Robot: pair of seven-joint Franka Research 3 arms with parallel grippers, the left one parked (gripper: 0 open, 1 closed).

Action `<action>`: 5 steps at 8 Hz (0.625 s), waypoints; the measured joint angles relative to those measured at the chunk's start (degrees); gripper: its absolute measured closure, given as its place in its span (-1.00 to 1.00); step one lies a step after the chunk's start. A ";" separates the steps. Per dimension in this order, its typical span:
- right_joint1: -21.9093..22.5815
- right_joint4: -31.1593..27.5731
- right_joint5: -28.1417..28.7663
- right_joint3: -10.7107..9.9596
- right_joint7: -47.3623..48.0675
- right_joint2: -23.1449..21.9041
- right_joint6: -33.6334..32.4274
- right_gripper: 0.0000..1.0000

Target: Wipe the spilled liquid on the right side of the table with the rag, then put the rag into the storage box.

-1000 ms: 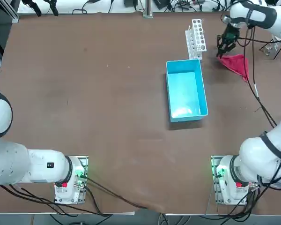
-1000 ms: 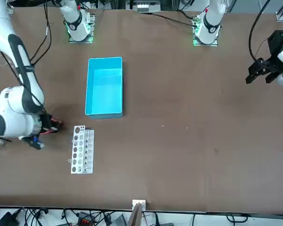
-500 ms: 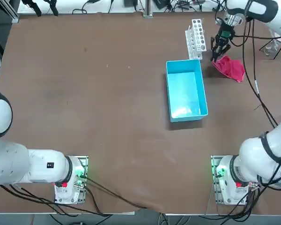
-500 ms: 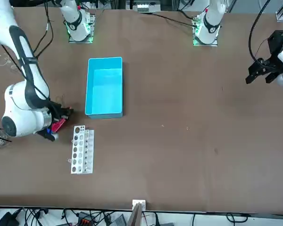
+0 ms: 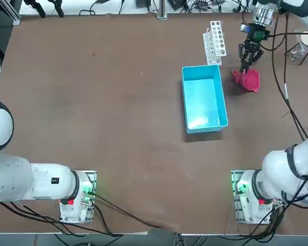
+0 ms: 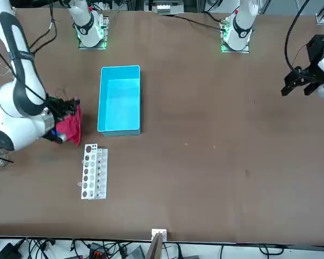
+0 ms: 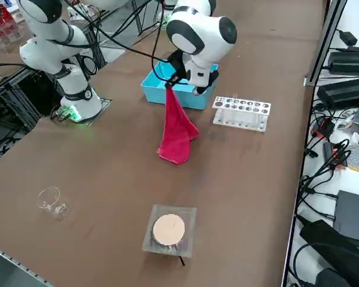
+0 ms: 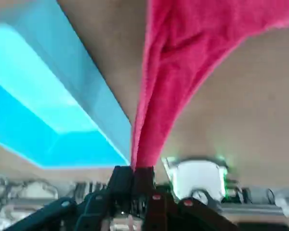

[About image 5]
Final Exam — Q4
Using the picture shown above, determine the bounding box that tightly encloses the black stand leg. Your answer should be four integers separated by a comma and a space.
47, 0, 65, 18
24, 0, 46, 19

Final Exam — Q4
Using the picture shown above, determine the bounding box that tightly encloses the red cloth rag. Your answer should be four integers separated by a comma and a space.
232, 68, 261, 94

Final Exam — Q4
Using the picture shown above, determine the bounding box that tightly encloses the black cable across table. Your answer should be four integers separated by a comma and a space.
91, 193, 163, 229

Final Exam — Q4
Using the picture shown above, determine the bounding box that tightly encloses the blue plastic storage box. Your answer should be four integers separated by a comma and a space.
181, 64, 229, 135

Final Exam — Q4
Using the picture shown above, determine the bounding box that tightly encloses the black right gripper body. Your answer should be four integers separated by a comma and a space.
245, 24, 271, 48

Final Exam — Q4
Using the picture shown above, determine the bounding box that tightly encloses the grey power adapter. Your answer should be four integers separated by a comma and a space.
168, 0, 188, 11

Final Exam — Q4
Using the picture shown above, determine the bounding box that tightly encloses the aluminium camera post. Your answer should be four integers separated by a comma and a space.
157, 0, 168, 20

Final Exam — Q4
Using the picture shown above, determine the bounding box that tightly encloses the black base cable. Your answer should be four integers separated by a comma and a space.
224, 201, 286, 239
0, 200, 120, 237

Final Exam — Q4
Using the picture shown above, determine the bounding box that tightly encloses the black left base cable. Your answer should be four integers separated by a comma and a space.
0, 200, 120, 237

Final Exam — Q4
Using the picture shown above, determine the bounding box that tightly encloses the black arm cable white tag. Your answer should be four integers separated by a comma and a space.
282, 11, 306, 140

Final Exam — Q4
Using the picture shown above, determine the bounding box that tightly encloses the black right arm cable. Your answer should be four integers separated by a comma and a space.
271, 11, 308, 141

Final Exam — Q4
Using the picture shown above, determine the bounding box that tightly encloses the clear glass container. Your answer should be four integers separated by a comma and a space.
284, 29, 308, 66

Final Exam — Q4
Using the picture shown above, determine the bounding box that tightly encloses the black right base cable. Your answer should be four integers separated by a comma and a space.
224, 201, 286, 239

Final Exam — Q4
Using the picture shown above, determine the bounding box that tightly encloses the white test tube rack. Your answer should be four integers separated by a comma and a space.
202, 20, 228, 66

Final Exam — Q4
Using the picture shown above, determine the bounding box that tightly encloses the aluminium frame profile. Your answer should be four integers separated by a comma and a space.
0, 0, 22, 26

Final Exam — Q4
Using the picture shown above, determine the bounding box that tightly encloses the black box adapter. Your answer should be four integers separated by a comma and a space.
135, 0, 152, 9

